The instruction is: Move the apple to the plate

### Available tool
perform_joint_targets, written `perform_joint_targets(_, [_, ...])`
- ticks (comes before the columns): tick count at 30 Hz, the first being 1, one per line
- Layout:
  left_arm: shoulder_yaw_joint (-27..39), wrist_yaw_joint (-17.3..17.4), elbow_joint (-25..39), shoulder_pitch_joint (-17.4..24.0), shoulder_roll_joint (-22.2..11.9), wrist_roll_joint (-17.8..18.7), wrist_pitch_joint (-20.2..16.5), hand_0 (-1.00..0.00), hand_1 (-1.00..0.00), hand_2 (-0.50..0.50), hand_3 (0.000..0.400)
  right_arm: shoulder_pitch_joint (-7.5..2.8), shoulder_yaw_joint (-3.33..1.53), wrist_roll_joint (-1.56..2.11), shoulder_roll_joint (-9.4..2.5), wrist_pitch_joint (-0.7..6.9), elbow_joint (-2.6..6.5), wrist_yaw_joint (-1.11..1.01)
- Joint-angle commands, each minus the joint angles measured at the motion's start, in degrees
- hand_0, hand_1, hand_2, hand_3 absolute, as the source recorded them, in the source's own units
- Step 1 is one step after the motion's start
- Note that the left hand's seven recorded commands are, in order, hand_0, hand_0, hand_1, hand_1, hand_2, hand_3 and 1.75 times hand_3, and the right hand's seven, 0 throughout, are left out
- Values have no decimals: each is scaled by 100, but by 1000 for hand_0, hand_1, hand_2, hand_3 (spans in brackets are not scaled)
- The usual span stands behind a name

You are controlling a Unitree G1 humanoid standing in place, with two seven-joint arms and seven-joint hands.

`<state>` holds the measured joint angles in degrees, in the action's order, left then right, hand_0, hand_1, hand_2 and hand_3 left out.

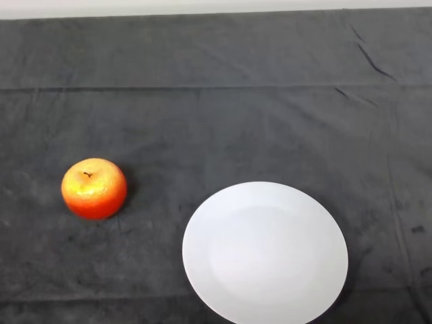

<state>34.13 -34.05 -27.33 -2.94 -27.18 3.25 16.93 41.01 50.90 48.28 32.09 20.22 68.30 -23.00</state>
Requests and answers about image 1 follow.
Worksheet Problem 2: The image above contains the red yellow apple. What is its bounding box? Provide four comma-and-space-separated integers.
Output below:
60, 157, 128, 221

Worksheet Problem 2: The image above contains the white round plate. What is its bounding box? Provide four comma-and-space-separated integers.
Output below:
182, 181, 349, 324

